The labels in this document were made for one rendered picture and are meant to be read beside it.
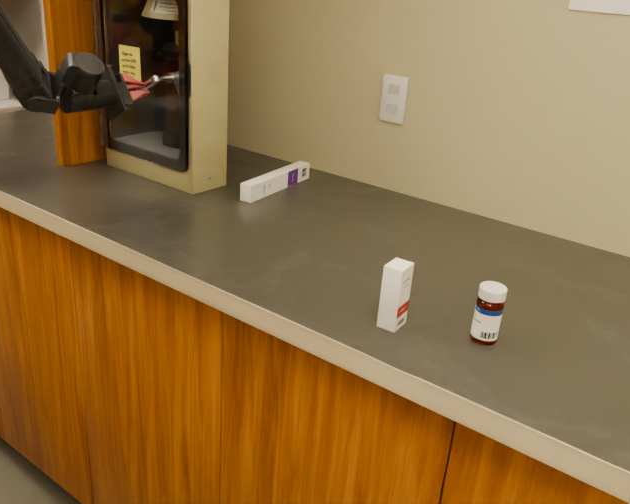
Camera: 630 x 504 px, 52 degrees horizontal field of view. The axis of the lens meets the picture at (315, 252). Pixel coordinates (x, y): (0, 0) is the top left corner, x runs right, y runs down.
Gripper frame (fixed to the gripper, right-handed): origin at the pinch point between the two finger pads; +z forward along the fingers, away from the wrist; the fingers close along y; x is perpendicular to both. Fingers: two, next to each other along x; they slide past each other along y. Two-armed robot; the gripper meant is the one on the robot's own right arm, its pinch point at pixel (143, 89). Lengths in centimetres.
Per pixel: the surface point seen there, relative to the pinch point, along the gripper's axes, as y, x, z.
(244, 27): 17, 8, 48
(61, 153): -1.9, 34.3, -4.2
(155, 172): -15.8, 13.9, 5.2
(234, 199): -29.3, -2.8, 10.5
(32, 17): 67, 101, 45
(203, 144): -15.1, -1.9, 8.8
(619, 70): -35, -78, 50
